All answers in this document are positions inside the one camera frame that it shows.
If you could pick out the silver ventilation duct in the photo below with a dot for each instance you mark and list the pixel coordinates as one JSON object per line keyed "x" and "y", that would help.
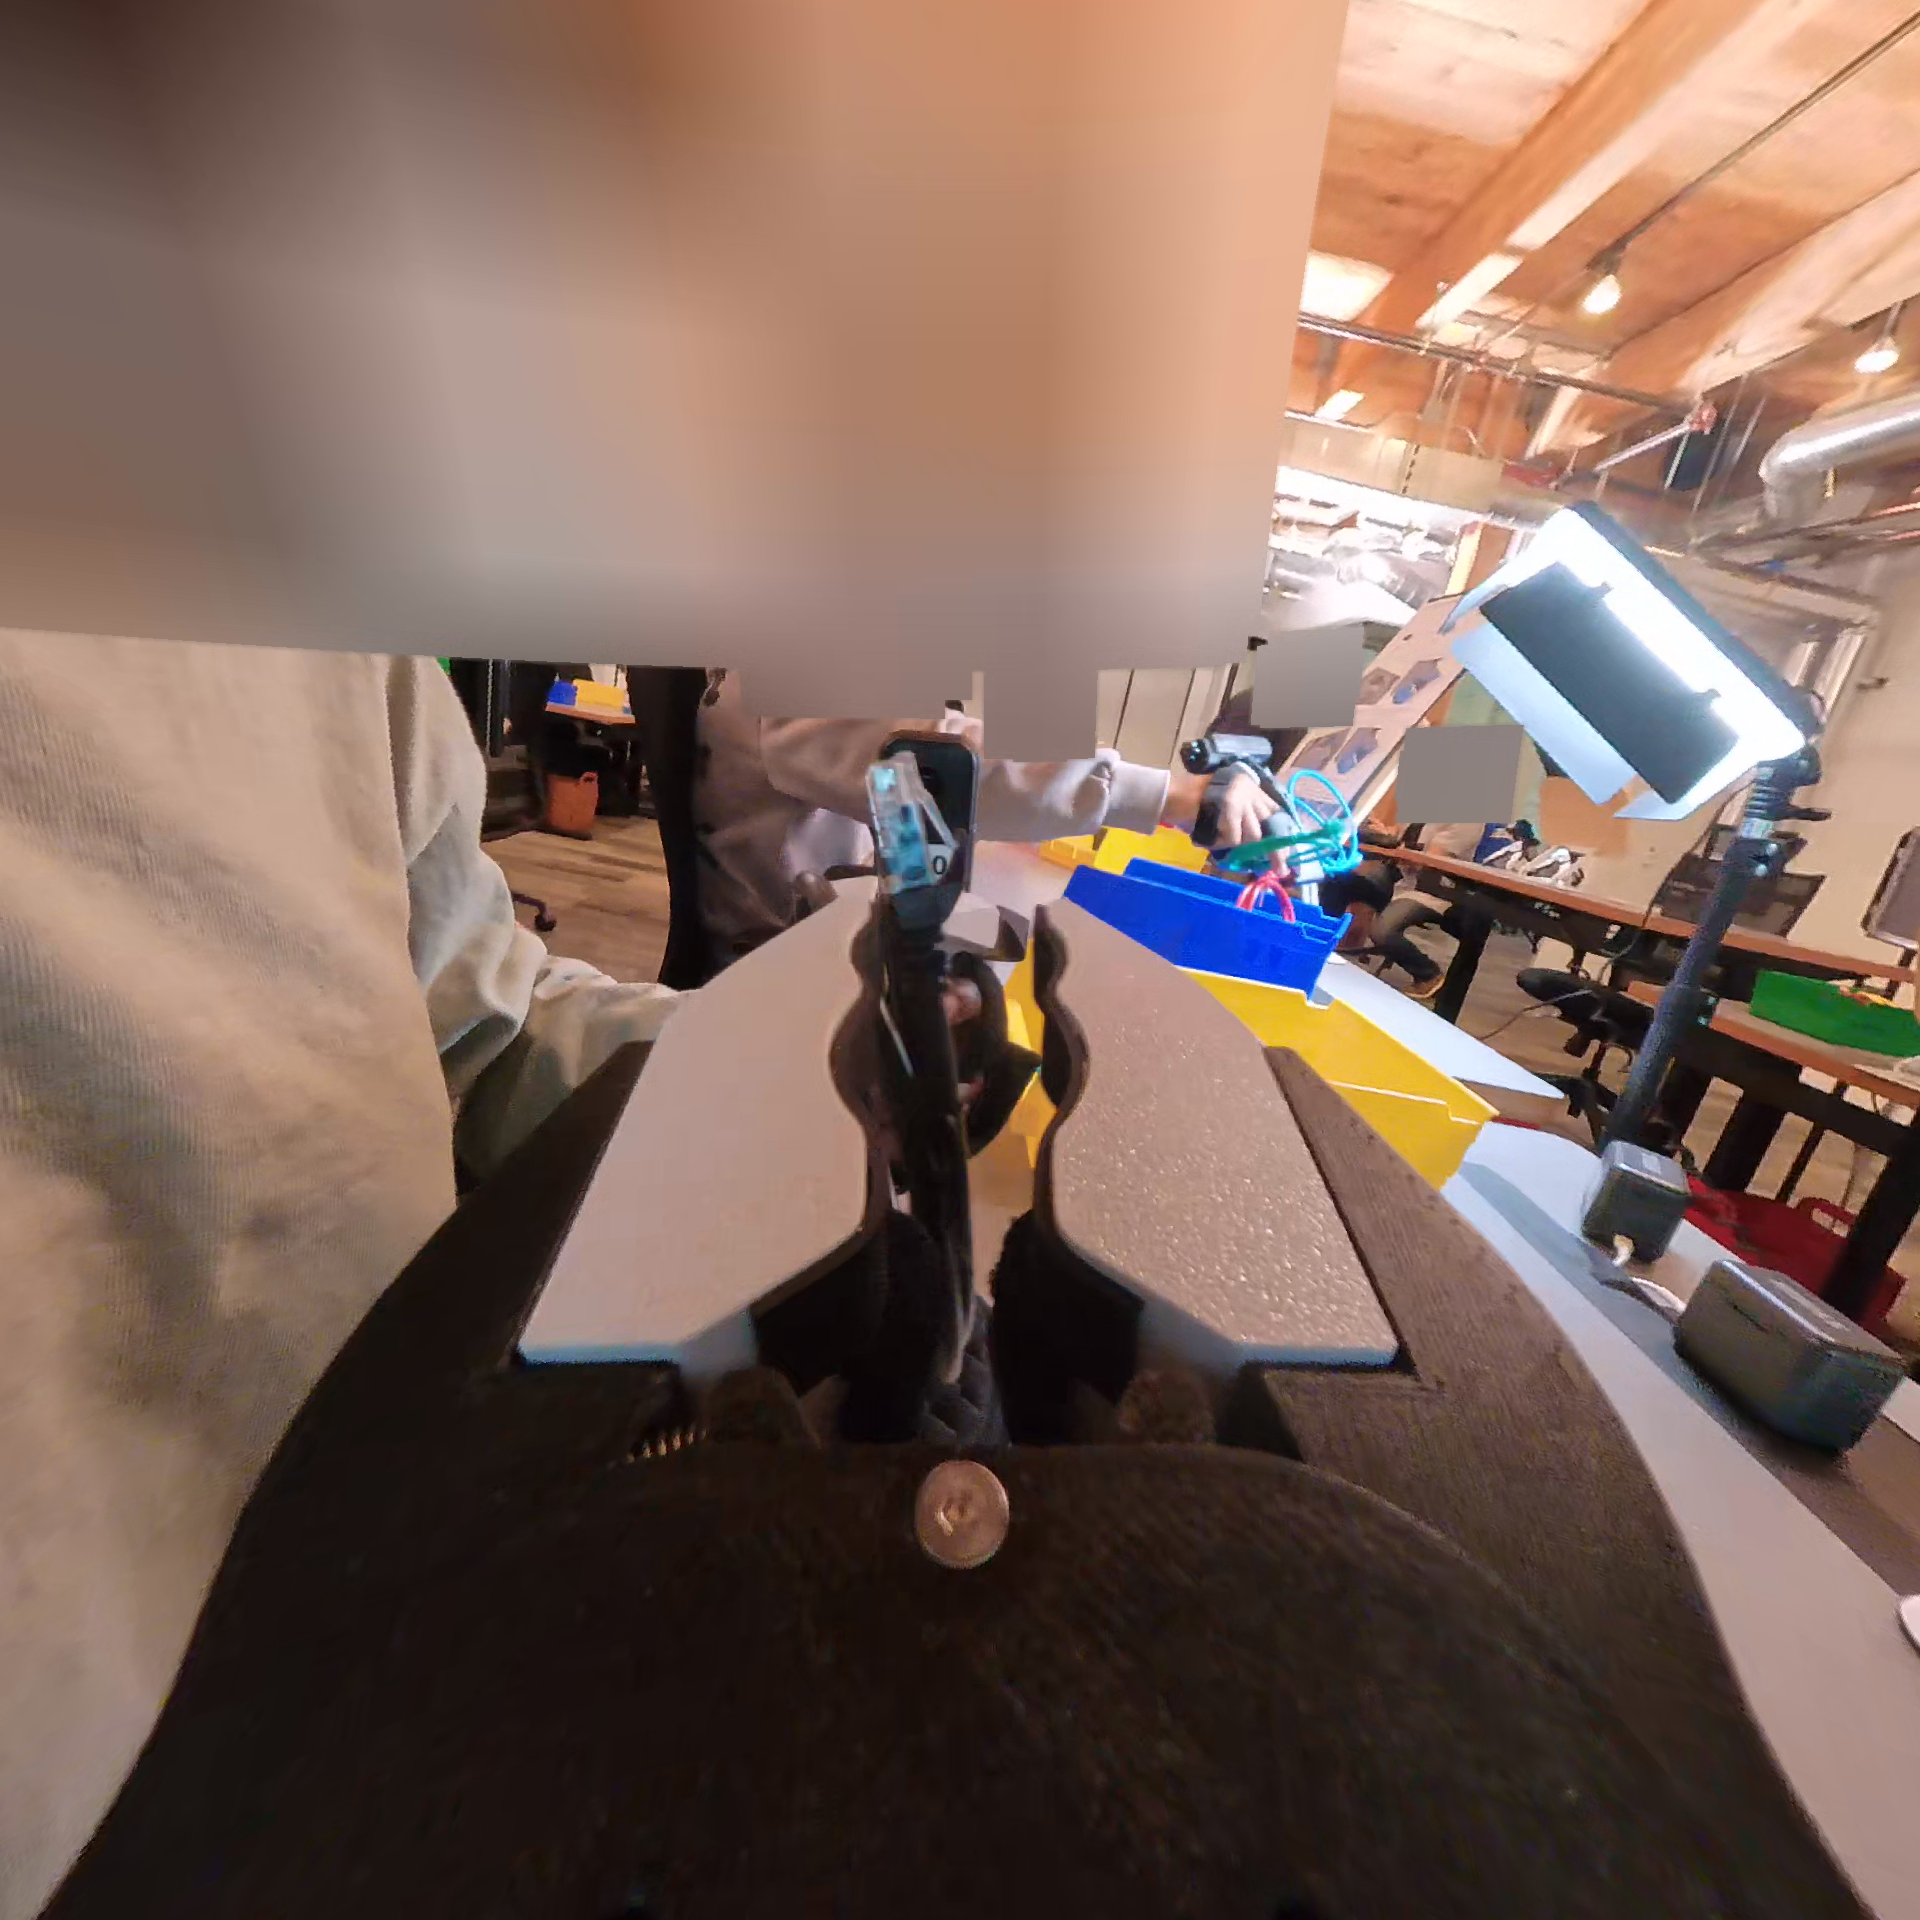
{"x": 1845, "y": 451}

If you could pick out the orange waste bin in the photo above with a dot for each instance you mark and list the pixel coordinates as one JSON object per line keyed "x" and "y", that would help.
{"x": 572, "y": 808}

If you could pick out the wooden office table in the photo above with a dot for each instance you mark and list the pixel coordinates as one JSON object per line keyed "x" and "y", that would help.
{"x": 1590, "y": 899}

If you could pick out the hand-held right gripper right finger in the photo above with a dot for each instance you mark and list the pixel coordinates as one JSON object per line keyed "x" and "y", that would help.
{"x": 1200, "y": 1170}

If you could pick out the person's beige sweater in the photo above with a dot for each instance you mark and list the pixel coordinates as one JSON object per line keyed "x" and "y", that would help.
{"x": 196, "y": 1051}

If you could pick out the dark grey power adapter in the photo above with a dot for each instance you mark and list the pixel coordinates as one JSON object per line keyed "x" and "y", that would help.
{"x": 1636, "y": 1200}

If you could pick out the green plastic bin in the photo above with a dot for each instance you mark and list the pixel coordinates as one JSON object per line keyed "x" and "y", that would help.
{"x": 1829, "y": 1013}

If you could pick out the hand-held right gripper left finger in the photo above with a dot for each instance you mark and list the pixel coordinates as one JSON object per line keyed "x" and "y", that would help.
{"x": 723, "y": 1170}

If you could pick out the grey desk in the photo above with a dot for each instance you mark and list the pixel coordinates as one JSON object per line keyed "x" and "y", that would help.
{"x": 1769, "y": 1576}

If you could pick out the yellow plastic bin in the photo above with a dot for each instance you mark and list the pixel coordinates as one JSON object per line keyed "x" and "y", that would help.
{"x": 1124, "y": 849}
{"x": 1383, "y": 1079}

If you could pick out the blue plastic bin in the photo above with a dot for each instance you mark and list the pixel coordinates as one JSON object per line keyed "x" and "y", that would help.
{"x": 1185, "y": 930}

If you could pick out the light panel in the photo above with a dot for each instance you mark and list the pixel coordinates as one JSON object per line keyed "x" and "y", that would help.
{"x": 1613, "y": 682}

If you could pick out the grey power box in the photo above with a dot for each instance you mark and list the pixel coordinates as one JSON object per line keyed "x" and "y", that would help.
{"x": 1786, "y": 1349}

